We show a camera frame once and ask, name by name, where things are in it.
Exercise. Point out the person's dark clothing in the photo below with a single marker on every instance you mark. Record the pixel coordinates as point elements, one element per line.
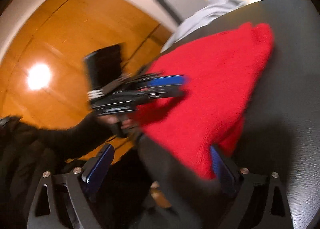
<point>22,174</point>

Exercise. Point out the wooden cabinet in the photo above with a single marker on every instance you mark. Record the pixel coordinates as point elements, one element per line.
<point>75,31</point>

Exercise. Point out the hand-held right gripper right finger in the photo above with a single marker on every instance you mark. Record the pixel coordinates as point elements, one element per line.
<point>220,166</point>

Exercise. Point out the light blue-grey garment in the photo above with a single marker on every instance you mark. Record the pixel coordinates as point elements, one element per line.
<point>200,16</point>

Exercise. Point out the black post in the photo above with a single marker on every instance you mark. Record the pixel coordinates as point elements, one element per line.
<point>166,4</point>

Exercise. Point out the person's left forearm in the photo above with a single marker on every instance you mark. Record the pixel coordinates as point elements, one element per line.
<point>70,139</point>

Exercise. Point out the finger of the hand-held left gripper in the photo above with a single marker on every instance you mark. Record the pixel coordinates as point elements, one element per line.
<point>165,94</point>
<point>167,81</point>

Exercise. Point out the red knitted sweater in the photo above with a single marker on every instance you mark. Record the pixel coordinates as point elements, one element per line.
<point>212,81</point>

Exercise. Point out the person's left hand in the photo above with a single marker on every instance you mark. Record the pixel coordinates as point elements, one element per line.
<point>123,124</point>

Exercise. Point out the brown cardboard piece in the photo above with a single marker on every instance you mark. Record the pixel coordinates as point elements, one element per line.
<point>160,194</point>

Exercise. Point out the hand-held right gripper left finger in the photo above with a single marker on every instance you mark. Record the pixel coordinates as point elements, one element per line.
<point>100,164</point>

